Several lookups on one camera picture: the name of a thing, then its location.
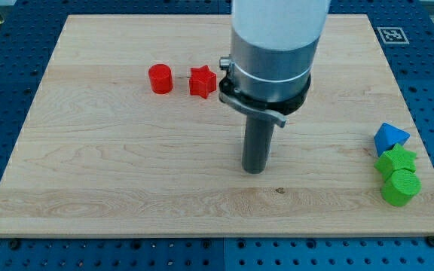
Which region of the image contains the black clamp ring with lever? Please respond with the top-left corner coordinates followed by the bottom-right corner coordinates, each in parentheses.
top-left (219, 56), bottom-right (311, 127)

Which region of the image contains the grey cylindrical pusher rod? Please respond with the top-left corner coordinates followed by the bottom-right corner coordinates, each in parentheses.
top-left (242, 117), bottom-right (274, 174)

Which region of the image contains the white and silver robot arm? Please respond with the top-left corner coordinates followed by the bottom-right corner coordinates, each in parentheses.
top-left (219, 0), bottom-right (331, 174)

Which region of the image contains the red star block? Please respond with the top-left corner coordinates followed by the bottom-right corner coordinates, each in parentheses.
top-left (189, 65), bottom-right (216, 99)

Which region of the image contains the red cylinder block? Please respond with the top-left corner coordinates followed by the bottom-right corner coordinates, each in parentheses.
top-left (148, 63), bottom-right (173, 94)

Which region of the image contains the light wooden board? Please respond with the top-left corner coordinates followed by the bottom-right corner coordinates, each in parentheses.
top-left (0, 14), bottom-right (434, 238)

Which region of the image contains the blue triangle block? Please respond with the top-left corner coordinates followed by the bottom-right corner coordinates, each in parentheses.
top-left (374, 123), bottom-right (411, 156)

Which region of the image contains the green star block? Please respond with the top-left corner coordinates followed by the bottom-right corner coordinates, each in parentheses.
top-left (374, 143), bottom-right (417, 180)

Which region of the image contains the green cylinder block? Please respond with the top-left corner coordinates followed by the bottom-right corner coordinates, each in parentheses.
top-left (381, 169), bottom-right (421, 207)

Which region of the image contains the white fiducial marker tag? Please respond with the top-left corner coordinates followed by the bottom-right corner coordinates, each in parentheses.
top-left (377, 26), bottom-right (409, 44)

